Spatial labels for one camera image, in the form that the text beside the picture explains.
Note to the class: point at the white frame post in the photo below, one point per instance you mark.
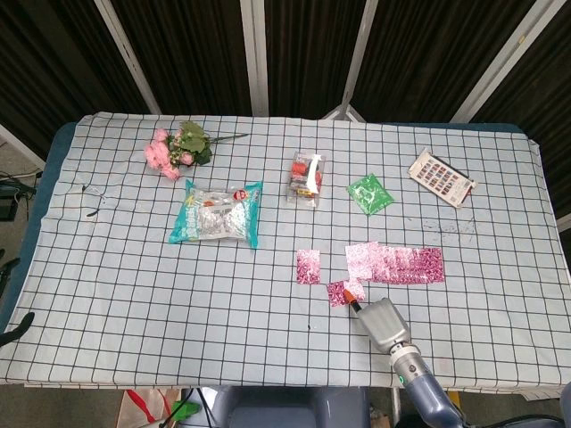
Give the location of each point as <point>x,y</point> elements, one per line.
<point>360,44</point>
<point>255,58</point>
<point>128,58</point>
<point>499,60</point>

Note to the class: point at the teal silver snack bag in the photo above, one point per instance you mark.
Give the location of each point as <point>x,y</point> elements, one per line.
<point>214,214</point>

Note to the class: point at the green plastic object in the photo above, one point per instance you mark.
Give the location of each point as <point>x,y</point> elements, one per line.
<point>185,409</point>

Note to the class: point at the clear box with red toy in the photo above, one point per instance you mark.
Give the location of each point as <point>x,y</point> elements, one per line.
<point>305,178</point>

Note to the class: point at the white orange tote bag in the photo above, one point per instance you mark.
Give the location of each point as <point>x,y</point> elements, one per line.
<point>134,412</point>

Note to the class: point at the dark blue robot torso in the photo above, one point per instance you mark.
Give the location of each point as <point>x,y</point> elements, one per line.
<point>290,410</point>

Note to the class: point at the white stand base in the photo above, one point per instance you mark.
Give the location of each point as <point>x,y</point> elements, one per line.
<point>343,109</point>

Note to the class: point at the yellow strip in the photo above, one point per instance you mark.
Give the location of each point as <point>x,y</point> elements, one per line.
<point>455,401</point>

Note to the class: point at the pink artificial flower bouquet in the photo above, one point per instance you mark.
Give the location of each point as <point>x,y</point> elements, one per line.
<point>158,153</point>

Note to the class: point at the green sachet packet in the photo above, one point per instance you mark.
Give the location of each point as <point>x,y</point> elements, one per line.
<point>370,194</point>

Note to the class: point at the nail sticker card package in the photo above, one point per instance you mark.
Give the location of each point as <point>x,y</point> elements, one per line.
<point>439,176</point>

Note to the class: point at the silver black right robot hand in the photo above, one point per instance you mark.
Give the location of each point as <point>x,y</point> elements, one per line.
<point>383,325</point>

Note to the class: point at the light blue checkered tablecloth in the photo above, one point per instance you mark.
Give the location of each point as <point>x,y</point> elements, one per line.
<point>134,290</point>

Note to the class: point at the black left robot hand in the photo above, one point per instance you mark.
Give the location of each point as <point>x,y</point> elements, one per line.
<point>18,327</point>

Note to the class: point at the metal table leg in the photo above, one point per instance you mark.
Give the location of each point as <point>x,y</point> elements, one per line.
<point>395,401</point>

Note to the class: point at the white frame bar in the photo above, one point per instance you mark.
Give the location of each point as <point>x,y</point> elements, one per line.
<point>22,145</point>

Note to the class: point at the pink sachet strip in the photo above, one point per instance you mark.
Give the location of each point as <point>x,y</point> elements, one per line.
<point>401,265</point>

